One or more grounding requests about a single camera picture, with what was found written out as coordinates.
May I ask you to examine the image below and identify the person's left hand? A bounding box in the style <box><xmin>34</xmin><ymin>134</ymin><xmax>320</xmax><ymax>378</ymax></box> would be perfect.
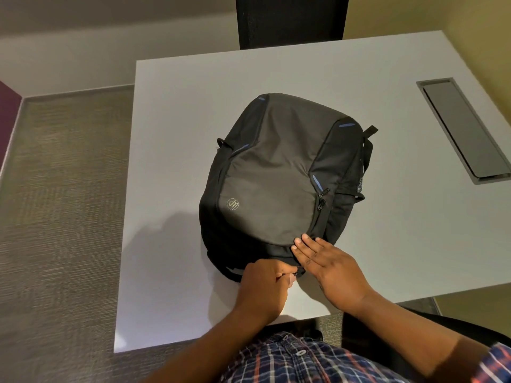
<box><xmin>233</xmin><ymin>259</ymin><xmax>299</xmax><ymax>326</ymax></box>

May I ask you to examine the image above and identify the person's left forearm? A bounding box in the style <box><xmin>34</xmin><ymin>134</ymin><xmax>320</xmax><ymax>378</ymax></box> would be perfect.
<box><xmin>143</xmin><ymin>306</ymin><xmax>266</xmax><ymax>383</ymax></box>

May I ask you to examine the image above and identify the white table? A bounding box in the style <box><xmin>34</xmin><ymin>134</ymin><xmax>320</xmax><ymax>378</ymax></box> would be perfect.
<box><xmin>113</xmin><ymin>30</ymin><xmax>511</xmax><ymax>354</ymax></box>

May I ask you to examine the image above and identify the grey backpack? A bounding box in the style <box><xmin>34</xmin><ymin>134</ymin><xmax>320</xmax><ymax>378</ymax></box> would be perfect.
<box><xmin>199</xmin><ymin>93</ymin><xmax>379</xmax><ymax>283</ymax></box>

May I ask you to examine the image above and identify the person's right hand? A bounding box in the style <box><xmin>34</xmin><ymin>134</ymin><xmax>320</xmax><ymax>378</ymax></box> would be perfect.
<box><xmin>290</xmin><ymin>234</ymin><xmax>376</xmax><ymax>315</ymax></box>

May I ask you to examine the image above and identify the grey table cable hatch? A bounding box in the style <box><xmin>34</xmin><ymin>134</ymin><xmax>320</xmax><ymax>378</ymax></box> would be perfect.
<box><xmin>416</xmin><ymin>77</ymin><xmax>511</xmax><ymax>185</ymax></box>

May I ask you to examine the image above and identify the black mesh-back chair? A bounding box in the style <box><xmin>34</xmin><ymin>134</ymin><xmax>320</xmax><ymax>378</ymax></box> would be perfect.
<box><xmin>235</xmin><ymin>0</ymin><xmax>350</xmax><ymax>51</ymax></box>

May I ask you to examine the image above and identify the black chair with armrests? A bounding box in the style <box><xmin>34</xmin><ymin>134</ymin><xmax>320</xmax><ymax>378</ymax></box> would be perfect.
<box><xmin>341</xmin><ymin>309</ymin><xmax>511</xmax><ymax>383</ymax></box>

